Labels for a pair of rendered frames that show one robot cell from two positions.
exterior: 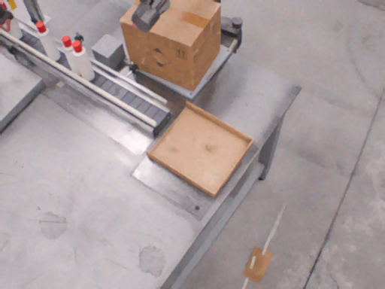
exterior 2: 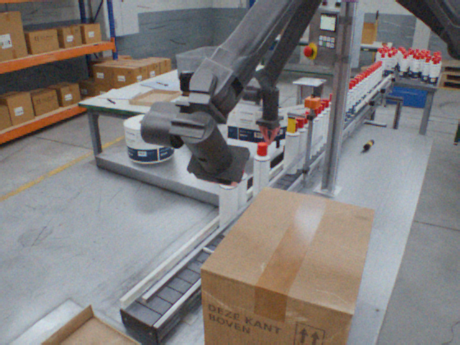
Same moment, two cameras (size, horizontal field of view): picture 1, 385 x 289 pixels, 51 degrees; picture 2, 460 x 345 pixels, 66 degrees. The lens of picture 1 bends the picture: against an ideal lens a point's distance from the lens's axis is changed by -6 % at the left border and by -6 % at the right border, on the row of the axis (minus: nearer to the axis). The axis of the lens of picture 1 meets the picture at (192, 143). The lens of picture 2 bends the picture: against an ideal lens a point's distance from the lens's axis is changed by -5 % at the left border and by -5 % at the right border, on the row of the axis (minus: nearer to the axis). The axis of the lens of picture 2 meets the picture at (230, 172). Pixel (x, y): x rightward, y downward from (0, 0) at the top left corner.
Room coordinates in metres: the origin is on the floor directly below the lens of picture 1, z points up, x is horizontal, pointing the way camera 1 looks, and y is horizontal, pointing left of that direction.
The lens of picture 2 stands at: (0.97, -0.47, 1.51)
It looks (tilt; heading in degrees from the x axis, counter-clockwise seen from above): 26 degrees down; 82
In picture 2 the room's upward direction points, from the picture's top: straight up
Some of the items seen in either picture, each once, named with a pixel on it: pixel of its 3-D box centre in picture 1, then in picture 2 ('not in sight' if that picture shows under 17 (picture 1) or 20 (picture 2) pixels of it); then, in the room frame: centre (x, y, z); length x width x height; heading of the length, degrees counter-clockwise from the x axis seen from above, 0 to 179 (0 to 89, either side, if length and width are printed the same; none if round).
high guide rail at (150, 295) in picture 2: (63, 44); (264, 190); (1.21, 0.50, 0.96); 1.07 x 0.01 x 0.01; 51
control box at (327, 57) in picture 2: not in sight; (333, 36); (1.50, 0.78, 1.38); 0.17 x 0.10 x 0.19; 106
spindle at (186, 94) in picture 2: not in sight; (189, 101); (1.01, 1.26, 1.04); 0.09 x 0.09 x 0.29
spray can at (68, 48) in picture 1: (72, 56); (237, 193); (1.12, 0.45, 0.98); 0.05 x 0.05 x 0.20
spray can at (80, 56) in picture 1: (83, 61); (228, 202); (1.08, 0.40, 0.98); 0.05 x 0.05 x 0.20
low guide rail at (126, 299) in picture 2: (54, 64); (243, 198); (1.15, 0.55, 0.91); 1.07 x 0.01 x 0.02; 51
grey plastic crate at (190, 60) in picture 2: not in sight; (210, 63); (1.26, 2.98, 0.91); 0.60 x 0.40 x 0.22; 60
